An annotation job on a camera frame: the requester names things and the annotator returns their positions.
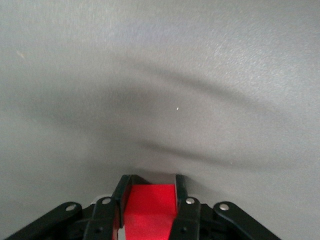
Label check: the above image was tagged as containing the red cube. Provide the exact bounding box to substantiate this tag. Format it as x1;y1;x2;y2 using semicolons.
113;183;179;240

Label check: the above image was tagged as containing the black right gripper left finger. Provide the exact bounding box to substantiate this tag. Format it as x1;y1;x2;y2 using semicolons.
4;174;132;240

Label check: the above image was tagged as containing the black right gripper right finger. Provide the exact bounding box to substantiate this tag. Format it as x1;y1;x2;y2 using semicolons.
168;173;281;240

